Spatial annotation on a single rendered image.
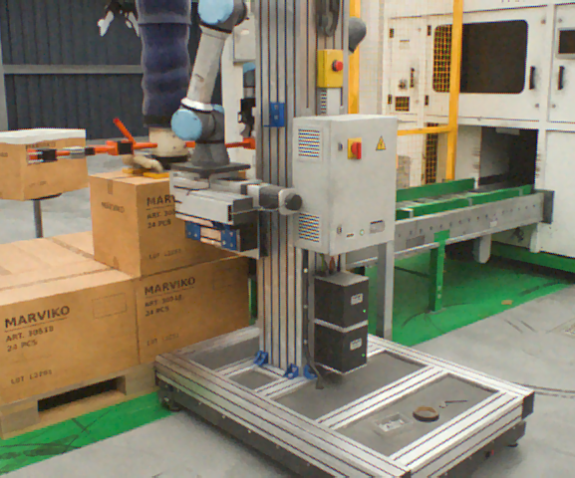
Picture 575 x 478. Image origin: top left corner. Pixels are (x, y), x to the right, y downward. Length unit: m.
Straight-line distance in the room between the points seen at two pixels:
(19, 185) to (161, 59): 1.82
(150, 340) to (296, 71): 1.35
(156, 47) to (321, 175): 1.08
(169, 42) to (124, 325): 1.23
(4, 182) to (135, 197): 1.91
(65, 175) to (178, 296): 1.95
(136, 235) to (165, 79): 0.69
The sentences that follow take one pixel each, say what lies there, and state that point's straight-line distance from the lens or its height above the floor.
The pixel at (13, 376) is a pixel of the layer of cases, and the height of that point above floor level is 0.25.
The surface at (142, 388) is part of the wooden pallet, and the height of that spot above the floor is 0.03.
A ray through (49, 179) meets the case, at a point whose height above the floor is 0.72.
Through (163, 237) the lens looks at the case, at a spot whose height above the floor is 0.70.
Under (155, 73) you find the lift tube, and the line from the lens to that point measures 3.10.
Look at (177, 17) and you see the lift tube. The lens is 3.10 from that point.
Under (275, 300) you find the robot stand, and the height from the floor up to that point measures 0.51.
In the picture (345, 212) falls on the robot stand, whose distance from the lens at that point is 2.40.
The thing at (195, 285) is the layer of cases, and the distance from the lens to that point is 3.16.
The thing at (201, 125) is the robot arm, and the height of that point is 1.20.
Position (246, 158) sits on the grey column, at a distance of 4.63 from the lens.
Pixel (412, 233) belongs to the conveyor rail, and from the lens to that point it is 3.87.
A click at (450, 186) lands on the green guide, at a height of 0.60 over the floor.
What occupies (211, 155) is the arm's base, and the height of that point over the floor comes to 1.08.
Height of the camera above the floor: 1.37
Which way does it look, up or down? 13 degrees down
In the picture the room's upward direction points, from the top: straight up
